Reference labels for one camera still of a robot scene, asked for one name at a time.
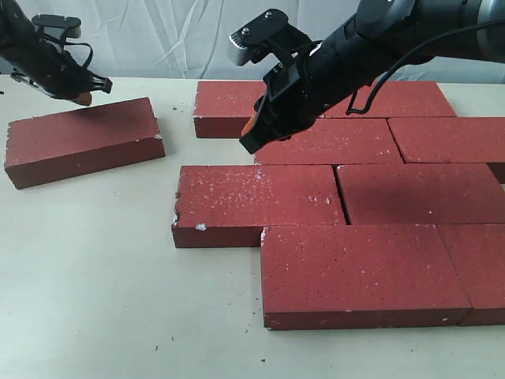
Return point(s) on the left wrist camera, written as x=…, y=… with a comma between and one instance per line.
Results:
x=58, y=27

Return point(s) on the right edge red brick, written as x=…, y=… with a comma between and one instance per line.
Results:
x=451, y=140

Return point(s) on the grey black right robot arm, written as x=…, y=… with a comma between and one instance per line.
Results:
x=415, y=32

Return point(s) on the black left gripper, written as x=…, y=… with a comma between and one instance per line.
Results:
x=42, y=62

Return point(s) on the white fabric backdrop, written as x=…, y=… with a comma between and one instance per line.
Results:
x=180, y=39

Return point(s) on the speckled chipped red brick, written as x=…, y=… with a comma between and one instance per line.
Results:
x=229, y=206

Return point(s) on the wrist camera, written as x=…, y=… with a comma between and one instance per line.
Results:
x=268, y=33
x=58, y=27

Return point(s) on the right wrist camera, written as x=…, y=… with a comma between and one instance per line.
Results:
x=268, y=33

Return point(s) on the lone red brick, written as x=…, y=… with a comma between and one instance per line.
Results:
x=73, y=143

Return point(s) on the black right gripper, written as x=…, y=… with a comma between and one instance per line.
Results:
x=319, y=77

